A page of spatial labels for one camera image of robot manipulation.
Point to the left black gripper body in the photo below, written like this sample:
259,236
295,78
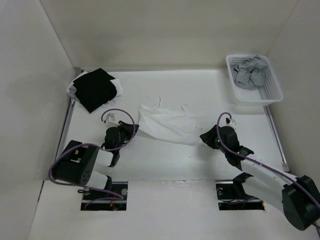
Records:
125,134

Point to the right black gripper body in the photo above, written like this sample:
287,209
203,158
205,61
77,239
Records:
211,140

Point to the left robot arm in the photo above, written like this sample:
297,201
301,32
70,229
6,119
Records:
79,163

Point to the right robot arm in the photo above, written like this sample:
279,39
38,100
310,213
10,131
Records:
296,197

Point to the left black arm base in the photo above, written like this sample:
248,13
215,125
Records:
115,199

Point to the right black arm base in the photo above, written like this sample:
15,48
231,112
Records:
231,195

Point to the folded black tank top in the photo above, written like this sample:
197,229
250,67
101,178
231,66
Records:
95,90

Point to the folded grey tank top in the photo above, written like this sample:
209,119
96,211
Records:
72,92

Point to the white plastic basket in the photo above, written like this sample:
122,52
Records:
271,91

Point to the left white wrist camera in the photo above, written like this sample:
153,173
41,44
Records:
110,120

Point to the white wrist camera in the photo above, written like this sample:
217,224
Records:
230,123
110,120

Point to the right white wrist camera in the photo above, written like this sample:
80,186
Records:
230,123

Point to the right aluminium table rail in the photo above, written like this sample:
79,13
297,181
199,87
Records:
272,125

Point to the aluminium table rail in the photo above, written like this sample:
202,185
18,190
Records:
272,125
65,128

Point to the left aluminium table rail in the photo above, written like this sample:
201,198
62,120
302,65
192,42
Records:
65,128

